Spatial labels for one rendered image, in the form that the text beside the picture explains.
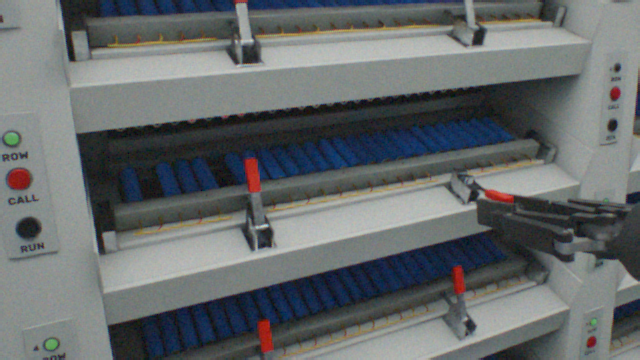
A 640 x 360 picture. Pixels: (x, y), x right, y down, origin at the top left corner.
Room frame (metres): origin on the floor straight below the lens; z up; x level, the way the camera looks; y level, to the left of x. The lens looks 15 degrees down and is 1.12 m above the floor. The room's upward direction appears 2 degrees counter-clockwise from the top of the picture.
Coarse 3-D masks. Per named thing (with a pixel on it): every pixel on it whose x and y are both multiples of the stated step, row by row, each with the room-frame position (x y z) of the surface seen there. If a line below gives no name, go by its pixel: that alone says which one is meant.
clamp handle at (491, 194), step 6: (468, 180) 0.64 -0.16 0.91; (468, 186) 0.64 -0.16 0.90; (474, 186) 0.63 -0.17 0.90; (480, 192) 0.62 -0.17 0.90; (486, 192) 0.61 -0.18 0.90; (492, 192) 0.60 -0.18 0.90; (498, 192) 0.60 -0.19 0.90; (492, 198) 0.60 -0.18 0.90; (498, 198) 0.59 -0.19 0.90; (504, 198) 0.58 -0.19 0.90; (510, 198) 0.58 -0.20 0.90
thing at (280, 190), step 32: (416, 160) 0.68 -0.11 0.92; (448, 160) 0.69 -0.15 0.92; (480, 160) 0.71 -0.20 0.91; (512, 160) 0.74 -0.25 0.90; (192, 192) 0.57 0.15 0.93; (224, 192) 0.58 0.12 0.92; (288, 192) 0.60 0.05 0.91; (320, 192) 0.62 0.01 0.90; (128, 224) 0.53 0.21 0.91; (192, 224) 0.54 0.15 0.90
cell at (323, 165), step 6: (306, 144) 0.70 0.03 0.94; (312, 144) 0.70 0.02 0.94; (306, 150) 0.69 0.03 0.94; (312, 150) 0.68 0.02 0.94; (318, 150) 0.68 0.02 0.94; (312, 156) 0.67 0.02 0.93; (318, 156) 0.67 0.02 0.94; (312, 162) 0.67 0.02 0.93; (318, 162) 0.66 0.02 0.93; (324, 162) 0.66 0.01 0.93; (318, 168) 0.66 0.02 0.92; (324, 168) 0.65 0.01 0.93; (330, 168) 0.65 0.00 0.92
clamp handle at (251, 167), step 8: (248, 160) 0.55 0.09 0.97; (256, 160) 0.55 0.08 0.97; (248, 168) 0.55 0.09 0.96; (256, 168) 0.55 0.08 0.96; (248, 176) 0.54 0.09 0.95; (256, 176) 0.55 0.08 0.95; (248, 184) 0.54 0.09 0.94; (256, 184) 0.54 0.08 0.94; (256, 192) 0.54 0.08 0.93; (256, 200) 0.54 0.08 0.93; (256, 208) 0.54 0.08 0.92; (256, 216) 0.54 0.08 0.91; (256, 224) 0.53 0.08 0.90; (264, 224) 0.54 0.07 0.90
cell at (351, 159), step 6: (336, 138) 0.72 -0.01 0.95; (330, 144) 0.72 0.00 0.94; (336, 144) 0.71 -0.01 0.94; (342, 144) 0.70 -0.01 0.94; (336, 150) 0.70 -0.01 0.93; (342, 150) 0.69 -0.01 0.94; (348, 150) 0.69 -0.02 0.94; (342, 156) 0.69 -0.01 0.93; (348, 156) 0.68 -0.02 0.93; (354, 156) 0.68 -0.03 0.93; (348, 162) 0.67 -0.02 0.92; (354, 162) 0.67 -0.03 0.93; (360, 162) 0.67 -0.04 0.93
